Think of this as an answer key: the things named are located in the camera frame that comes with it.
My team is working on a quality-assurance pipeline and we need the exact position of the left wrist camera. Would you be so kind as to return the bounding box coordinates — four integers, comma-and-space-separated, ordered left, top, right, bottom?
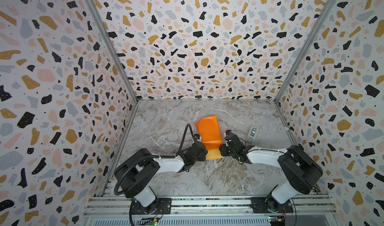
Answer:
194, 134, 201, 141

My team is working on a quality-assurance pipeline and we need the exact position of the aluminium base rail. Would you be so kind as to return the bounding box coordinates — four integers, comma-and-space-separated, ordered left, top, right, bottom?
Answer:
80, 195, 342, 226

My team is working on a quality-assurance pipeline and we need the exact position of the black corrugated cable left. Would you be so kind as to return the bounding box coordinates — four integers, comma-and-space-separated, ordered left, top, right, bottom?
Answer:
113, 123, 196, 196

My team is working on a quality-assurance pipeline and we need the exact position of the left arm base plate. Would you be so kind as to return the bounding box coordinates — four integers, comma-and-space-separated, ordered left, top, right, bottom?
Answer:
130, 197, 172, 215

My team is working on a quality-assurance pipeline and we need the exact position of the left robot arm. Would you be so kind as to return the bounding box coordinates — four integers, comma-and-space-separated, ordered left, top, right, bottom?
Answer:
114, 141, 208, 208

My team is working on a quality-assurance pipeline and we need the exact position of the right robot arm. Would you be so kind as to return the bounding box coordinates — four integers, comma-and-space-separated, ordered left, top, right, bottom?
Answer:
220, 130, 323, 206

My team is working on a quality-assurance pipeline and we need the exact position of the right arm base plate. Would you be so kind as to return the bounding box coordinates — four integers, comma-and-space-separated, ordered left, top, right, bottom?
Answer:
250, 197, 294, 214

